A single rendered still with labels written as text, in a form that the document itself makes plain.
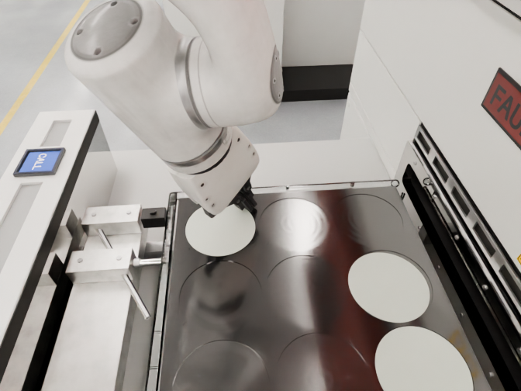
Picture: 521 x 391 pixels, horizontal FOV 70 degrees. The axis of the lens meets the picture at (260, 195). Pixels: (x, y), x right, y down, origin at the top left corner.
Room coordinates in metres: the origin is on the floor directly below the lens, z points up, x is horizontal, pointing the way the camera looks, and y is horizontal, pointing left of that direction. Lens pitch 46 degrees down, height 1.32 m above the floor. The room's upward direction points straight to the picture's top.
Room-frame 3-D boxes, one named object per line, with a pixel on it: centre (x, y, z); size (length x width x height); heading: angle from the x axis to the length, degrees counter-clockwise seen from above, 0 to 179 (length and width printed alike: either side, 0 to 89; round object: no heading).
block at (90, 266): (0.28, 0.21, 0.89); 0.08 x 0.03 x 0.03; 95
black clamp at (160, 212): (0.37, 0.16, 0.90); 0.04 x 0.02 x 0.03; 95
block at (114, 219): (0.36, 0.22, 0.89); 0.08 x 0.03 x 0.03; 95
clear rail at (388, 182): (0.43, -0.04, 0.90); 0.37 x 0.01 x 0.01; 95
